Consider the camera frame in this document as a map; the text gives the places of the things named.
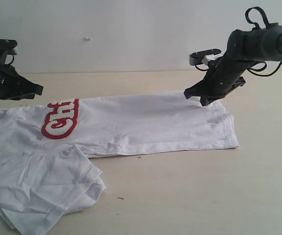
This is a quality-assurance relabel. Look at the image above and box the white t-shirt red Chinese lettering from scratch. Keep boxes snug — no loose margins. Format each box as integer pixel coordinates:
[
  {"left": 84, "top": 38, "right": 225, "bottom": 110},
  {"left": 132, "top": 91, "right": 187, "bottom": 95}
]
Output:
[{"left": 0, "top": 92, "right": 239, "bottom": 234}]

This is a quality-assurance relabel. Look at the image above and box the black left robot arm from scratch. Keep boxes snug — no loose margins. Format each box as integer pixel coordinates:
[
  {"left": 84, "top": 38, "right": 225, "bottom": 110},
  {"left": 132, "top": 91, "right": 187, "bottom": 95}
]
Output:
[{"left": 0, "top": 64, "right": 44, "bottom": 100}]

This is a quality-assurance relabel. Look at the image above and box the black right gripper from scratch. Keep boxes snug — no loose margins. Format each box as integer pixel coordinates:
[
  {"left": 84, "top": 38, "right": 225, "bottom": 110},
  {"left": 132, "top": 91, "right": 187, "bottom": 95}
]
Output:
[{"left": 183, "top": 54, "right": 246, "bottom": 106}]

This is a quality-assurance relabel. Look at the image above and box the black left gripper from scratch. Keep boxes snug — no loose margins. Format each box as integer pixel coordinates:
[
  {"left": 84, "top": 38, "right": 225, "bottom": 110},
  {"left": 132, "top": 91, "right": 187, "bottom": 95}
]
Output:
[{"left": 0, "top": 64, "right": 44, "bottom": 100}]

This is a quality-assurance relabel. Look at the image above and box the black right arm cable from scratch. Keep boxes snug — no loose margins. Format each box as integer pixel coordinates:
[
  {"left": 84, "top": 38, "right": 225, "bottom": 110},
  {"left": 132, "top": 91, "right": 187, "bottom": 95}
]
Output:
[{"left": 244, "top": 7, "right": 282, "bottom": 77}]

